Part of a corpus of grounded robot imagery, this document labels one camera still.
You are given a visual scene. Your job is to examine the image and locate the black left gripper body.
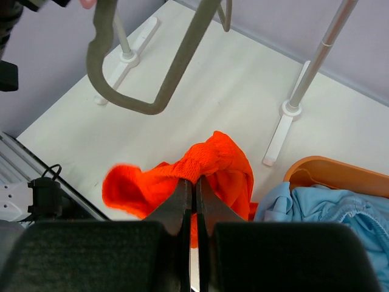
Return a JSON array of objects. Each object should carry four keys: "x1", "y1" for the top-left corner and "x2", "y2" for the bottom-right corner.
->
[{"x1": 0, "y1": 0, "x2": 69, "y2": 92}]

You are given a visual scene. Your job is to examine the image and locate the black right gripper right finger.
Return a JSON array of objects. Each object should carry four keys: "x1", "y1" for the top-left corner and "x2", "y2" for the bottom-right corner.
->
[{"x1": 196, "y1": 177, "x2": 380, "y2": 291}]

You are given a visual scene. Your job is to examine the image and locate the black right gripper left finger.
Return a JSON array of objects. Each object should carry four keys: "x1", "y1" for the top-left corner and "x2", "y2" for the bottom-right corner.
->
[{"x1": 1, "y1": 179, "x2": 192, "y2": 291}]

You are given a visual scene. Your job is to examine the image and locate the orange shorts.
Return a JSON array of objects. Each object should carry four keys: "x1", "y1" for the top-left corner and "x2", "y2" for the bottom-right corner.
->
[{"x1": 102, "y1": 130, "x2": 259, "y2": 221}]

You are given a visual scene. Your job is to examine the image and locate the pink clothes hanger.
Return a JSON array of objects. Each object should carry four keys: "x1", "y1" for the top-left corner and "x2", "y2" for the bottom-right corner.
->
[{"x1": 80, "y1": 0, "x2": 97, "y2": 9}]

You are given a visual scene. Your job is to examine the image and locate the light blue shorts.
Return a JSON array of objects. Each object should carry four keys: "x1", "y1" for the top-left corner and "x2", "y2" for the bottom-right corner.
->
[{"x1": 254, "y1": 181, "x2": 388, "y2": 291}]

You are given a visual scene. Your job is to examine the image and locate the grey orange-shorts hanger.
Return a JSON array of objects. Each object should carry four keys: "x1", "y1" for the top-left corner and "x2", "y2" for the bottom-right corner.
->
[{"x1": 86, "y1": 1, "x2": 233, "y2": 115}]

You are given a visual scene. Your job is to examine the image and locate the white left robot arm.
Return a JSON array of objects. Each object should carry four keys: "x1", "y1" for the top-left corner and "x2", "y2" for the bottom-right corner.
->
[{"x1": 1, "y1": 1, "x2": 63, "y2": 259}]

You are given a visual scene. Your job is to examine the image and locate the orange plastic basket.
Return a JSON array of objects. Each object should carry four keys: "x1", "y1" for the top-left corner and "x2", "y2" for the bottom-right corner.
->
[{"x1": 283, "y1": 156, "x2": 388, "y2": 198}]

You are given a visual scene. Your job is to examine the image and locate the silver white clothes rack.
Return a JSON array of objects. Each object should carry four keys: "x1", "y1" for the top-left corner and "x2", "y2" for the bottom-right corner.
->
[{"x1": 92, "y1": 0, "x2": 359, "y2": 167}]

